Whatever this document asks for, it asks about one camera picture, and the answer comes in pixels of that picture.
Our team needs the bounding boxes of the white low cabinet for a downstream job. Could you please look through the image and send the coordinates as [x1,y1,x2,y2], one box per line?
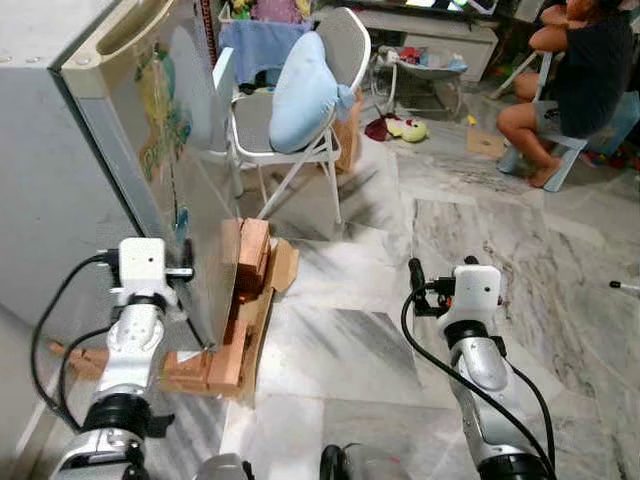
[345,5,501,83]

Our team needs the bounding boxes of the small brown cardboard piece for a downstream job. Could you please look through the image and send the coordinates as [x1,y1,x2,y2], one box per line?
[466,128,507,159]

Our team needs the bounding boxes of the yellow green plush toy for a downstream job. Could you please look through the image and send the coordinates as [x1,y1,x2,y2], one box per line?
[385,115,429,144]

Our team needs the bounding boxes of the pink plush toy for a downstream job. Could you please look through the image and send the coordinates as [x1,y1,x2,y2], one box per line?
[250,0,306,23]

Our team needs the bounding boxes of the long black left arm cable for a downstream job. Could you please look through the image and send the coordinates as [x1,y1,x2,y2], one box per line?
[28,250,121,431]

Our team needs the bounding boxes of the small black plastic piece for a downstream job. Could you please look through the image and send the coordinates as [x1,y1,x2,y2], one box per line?
[145,410,176,438]

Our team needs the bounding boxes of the light blue plastic stool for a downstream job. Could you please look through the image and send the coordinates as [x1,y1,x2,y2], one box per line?
[500,92,640,193]

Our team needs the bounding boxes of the grey right robot leg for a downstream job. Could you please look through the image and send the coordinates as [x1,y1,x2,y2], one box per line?
[320,443,413,480]

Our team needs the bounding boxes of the brown cardboard box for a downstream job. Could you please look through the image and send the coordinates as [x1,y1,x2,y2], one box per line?
[333,88,366,173]

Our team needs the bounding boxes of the short black left arm cable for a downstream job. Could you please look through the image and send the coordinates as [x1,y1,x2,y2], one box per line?
[57,325,113,423]

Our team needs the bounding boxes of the grey left robot leg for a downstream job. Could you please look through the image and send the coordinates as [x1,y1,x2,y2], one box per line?
[195,453,256,480]

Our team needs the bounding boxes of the dark red cloth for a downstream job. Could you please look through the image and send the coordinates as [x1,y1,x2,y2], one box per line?
[364,115,396,142]

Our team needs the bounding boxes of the small blue door sticker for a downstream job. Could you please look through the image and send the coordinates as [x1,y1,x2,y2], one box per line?
[173,205,191,246]

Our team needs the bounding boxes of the grey baby bouncer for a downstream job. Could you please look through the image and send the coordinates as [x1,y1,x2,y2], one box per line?
[372,45,469,113]

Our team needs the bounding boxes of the white fridge door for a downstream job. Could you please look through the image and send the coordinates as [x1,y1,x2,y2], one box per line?
[62,0,243,351]

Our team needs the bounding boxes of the light blue pillow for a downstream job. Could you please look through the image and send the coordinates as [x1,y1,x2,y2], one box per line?
[270,30,358,154]

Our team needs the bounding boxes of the red lattice panel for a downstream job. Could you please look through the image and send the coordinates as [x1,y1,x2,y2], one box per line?
[205,0,219,61]

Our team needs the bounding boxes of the white folding chair grey seat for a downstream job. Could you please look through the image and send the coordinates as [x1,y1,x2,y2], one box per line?
[212,8,373,226]

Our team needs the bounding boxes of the yellow green cartoon door sticker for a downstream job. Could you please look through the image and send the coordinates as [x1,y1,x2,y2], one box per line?
[133,42,193,183]

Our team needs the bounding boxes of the grey robot leg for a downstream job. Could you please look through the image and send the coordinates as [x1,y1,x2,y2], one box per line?
[320,443,413,480]
[195,453,256,480]

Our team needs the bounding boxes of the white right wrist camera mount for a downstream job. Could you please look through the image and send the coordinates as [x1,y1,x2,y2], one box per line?
[448,262,504,336]

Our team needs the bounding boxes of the seated person in black shirt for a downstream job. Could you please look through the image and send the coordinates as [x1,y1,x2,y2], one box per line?
[497,0,638,189]

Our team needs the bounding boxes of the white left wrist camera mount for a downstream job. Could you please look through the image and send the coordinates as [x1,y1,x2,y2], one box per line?
[117,238,173,294]

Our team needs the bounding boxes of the blue towel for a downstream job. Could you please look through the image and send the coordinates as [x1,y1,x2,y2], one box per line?
[220,20,313,89]

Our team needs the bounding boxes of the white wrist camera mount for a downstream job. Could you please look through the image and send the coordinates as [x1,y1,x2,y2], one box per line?
[117,238,173,294]
[448,262,504,336]

